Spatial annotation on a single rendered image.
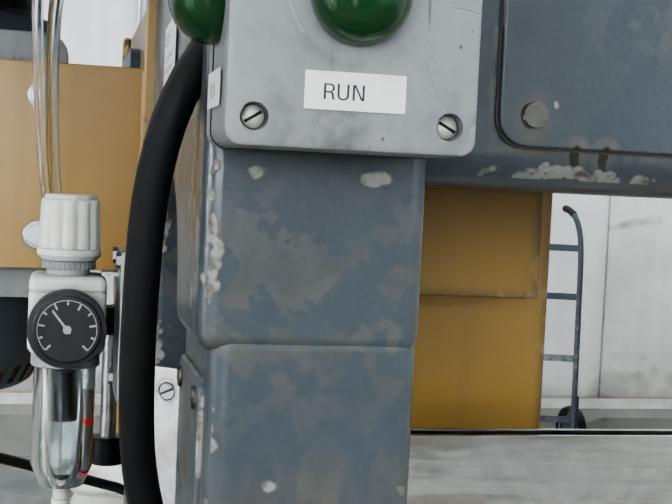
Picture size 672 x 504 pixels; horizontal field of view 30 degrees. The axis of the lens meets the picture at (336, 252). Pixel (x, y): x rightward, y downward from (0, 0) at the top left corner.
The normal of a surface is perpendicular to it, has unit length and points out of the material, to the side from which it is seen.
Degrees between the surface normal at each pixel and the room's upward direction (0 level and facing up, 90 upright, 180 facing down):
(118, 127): 90
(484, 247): 90
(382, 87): 90
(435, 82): 90
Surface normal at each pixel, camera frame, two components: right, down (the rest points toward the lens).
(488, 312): 0.22, 0.06
